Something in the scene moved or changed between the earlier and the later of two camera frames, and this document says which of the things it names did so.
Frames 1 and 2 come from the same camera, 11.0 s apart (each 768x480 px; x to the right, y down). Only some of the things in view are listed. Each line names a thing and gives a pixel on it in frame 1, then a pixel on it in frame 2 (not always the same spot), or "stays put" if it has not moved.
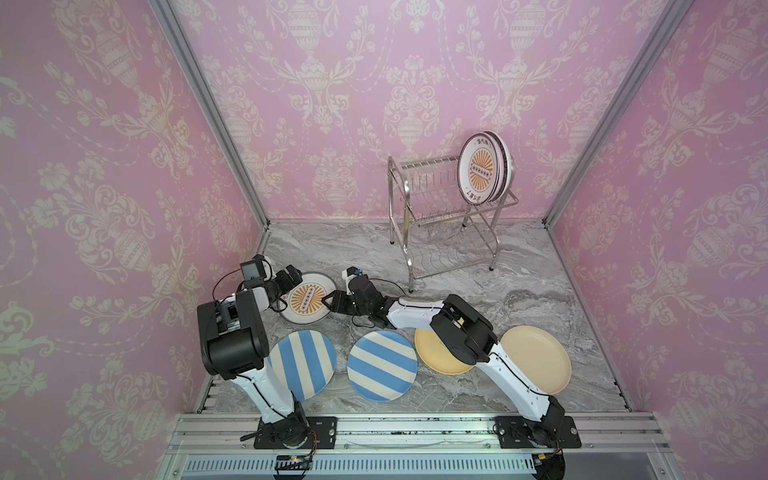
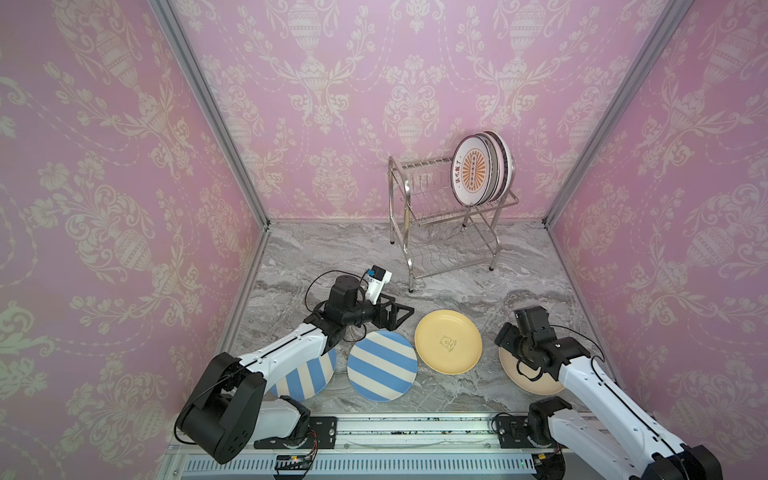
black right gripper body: x=346 y=301 → x=507 y=342
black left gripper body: x=281 y=285 → x=365 y=311
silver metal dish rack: x=439 y=231 stays put
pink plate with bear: x=505 y=167 stays put
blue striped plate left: x=305 y=360 stays put
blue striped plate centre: x=382 y=365 stays put
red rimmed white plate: x=304 y=300 → x=471 y=170
